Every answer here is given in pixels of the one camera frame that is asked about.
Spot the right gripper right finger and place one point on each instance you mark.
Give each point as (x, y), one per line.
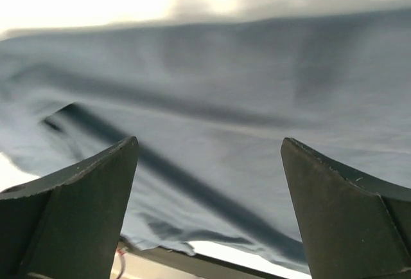
(352, 224)

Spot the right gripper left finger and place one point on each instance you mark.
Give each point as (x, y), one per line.
(67, 224)

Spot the grey blue polo shirt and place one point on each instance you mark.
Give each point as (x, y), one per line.
(210, 105)

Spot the aluminium front frame rail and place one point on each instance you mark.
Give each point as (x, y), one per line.
(211, 260)

